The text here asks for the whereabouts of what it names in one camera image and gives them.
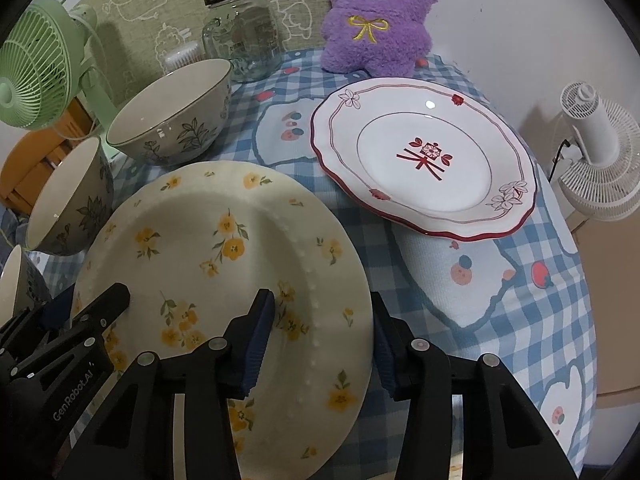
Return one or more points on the beige panel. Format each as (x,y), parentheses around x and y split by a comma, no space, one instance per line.
(610,310)

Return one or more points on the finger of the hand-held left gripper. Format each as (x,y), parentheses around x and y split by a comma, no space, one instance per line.
(107,302)
(55,310)

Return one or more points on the cream plate with yellow flowers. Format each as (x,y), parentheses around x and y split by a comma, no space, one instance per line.
(200,240)

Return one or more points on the white fan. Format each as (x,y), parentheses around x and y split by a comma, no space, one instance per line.
(590,130)

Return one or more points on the cotton swab container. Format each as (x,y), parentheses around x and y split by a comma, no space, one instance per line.
(182,57)

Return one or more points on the green desk fan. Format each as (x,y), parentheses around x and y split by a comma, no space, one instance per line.
(35,60)

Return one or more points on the blue checkered tablecloth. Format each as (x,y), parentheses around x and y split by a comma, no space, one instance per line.
(500,310)

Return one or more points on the wooden bed headboard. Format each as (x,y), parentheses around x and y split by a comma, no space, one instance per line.
(25,155)

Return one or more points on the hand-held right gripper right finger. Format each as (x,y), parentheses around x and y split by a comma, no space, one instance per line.
(383,355)

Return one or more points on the glass jar with black lid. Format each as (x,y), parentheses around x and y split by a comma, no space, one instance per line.
(245,35)

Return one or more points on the white plate with red rim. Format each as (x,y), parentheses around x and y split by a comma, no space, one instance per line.
(425,175)

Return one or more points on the floral ceramic bowl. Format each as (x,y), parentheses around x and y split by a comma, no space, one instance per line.
(15,280)
(165,105)
(60,195)

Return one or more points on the green printed mat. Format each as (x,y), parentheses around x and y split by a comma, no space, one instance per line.
(150,0)

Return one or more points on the purple plush toy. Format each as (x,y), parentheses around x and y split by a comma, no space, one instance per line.
(375,35)

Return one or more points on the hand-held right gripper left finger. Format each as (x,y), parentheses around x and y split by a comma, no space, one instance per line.
(257,345)

